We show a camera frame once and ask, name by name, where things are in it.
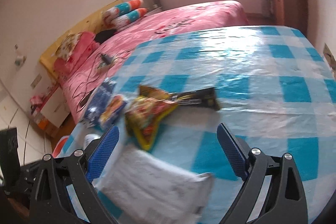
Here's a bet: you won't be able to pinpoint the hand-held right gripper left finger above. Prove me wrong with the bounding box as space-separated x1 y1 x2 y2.
29 125 120 224

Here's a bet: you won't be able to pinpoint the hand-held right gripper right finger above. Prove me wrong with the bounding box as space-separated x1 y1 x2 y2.
217 123 308 224

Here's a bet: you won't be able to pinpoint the yellow red snack packet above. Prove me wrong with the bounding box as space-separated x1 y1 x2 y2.
125 85 179 151

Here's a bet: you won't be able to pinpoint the grey printed mailer bag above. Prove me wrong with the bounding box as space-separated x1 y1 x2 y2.
99 147 216 222

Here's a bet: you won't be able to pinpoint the white blue milk pouch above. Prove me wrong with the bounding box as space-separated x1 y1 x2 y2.
83 133 102 151

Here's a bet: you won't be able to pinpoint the white wardrobe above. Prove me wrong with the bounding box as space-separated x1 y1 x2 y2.
0 80 46 165

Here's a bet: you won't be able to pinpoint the orange box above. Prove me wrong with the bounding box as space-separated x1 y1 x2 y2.
34 113 51 130

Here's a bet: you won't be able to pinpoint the orange red snack packet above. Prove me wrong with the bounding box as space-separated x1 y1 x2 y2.
100 95 128 128

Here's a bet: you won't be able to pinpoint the dark blue patterned packet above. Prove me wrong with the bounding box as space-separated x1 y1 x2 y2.
83 79 118 128

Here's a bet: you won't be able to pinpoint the pink items on nightstand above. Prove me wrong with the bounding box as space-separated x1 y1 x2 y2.
30 94 47 109

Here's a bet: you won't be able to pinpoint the white nightstand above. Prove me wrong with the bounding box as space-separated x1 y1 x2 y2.
29 67 72 130

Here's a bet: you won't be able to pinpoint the black snack packet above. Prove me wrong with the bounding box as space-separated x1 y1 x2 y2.
168 87 220 110

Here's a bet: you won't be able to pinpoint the blue white checkered tablecloth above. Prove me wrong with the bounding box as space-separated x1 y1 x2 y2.
64 25 336 224

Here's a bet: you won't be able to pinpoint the folded pink quilt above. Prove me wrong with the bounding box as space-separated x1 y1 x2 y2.
53 31 99 78

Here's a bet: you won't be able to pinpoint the floral pillow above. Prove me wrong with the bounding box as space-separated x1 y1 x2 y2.
58 32 82 60

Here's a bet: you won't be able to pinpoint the black cloth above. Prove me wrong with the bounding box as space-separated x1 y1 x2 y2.
94 28 118 45

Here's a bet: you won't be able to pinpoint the yellow headboard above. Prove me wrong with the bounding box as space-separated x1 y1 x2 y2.
39 0 124 73

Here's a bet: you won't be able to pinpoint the striped colourful pillow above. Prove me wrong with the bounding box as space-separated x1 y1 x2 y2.
115 7 149 31
102 0 144 20

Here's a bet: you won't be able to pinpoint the pink bed blanket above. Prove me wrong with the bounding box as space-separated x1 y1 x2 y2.
60 0 250 125

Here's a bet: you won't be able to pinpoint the black cable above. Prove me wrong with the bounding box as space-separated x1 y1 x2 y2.
72 55 124 119

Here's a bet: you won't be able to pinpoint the wall sticker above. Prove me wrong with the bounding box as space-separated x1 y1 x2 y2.
14 44 27 67

